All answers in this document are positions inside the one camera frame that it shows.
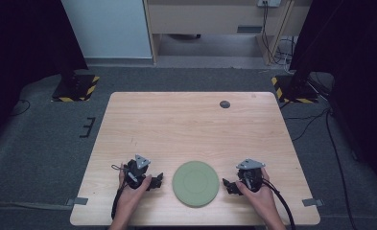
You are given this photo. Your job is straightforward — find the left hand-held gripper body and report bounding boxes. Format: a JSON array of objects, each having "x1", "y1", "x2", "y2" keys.
[{"x1": 124, "y1": 154, "x2": 152, "y2": 190}]

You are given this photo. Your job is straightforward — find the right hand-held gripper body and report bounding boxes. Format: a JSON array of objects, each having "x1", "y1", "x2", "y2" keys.
[{"x1": 235, "y1": 158, "x2": 267, "y2": 194}]

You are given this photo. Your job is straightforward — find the green round plate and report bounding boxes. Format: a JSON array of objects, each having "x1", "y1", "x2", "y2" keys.
[{"x1": 172, "y1": 160, "x2": 221, "y2": 209}]

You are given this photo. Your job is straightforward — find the person's right hand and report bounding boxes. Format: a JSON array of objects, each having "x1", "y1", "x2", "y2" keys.
[{"x1": 235, "y1": 168, "x2": 278, "y2": 220}]

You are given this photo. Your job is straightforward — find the person's left hand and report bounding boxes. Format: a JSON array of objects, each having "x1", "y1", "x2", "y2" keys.
[{"x1": 116, "y1": 162, "x2": 153, "y2": 214}]

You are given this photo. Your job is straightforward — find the grey tape strip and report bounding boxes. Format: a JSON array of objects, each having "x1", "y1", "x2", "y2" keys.
[
  {"x1": 65, "y1": 196, "x2": 89, "y2": 207},
  {"x1": 301, "y1": 197, "x2": 324, "y2": 208}
]

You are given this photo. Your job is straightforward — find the black stand base striped tape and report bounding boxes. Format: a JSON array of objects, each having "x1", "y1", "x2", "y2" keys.
[
  {"x1": 271, "y1": 75, "x2": 319, "y2": 104},
  {"x1": 51, "y1": 74, "x2": 101, "y2": 104}
]

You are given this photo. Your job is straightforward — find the white panel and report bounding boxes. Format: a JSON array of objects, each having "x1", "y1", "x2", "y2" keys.
[{"x1": 60, "y1": 0, "x2": 153, "y2": 59}]

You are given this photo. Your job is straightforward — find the dark curtain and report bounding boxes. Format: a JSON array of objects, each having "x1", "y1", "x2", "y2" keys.
[
  {"x1": 289, "y1": 0, "x2": 377, "y2": 193},
  {"x1": 0, "y1": 0, "x2": 89, "y2": 151}
]

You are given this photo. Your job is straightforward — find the light wooden desk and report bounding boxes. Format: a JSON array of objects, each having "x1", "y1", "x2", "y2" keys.
[{"x1": 143, "y1": 0, "x2": 314, "y2": 66}]

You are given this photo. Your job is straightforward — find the grey power strip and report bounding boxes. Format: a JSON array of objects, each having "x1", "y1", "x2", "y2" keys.
[{"x1": 256, "y1": 0, "x2": 282, "y2": 8}]

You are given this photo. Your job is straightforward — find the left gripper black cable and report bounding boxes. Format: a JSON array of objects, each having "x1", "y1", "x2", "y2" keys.
[{"x1": 110, "y1": 164, "x2": 127, "y2": 220}]

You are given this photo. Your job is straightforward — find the thin black floor cable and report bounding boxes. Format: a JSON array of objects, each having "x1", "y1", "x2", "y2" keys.
[
  {"x1": 280, "y1": 106, "x2": 333, "y2": 143},
  {"x1": 9, "y1": 99, "x2": 32, "y2": 117}
]

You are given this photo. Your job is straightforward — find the thick black floor cable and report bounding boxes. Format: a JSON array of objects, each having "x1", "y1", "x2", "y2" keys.
[{"x1": 324, "y1": 109, "x2": 359, "y2": 230}]

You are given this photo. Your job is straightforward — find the white cable bundle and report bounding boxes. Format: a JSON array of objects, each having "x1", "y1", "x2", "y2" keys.
[{"x1": 273, "y1": 35, "x2": 298, "y2": 73}]

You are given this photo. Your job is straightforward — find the black hanging cables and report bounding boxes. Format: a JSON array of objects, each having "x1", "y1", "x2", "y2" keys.
[{"x1": 260, "y1": 2, "x2": 285, "y2": 65}]

